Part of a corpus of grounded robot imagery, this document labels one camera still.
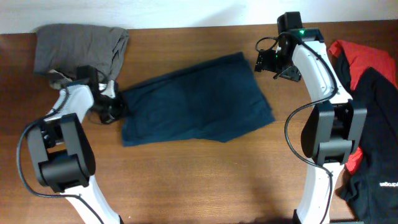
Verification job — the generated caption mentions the dark blue shorts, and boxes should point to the dark blue shorts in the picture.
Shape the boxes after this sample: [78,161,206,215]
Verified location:
[121,52,275,147]

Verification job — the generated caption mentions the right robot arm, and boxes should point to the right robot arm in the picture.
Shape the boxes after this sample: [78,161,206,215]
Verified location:
[254,11,367,224]

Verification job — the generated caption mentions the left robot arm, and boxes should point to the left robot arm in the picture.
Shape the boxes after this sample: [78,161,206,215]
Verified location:
[17,65,127,223]

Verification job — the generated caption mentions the grey folded shorts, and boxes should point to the grey folded shorts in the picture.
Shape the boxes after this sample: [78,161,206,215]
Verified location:
[33,24,129,88]

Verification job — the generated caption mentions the red garment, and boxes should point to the red garment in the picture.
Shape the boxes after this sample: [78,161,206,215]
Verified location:
[328,40,397,178]

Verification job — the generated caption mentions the black garment with logo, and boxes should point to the black garment with logo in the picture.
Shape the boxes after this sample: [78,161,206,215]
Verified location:
[335,53,397,223]

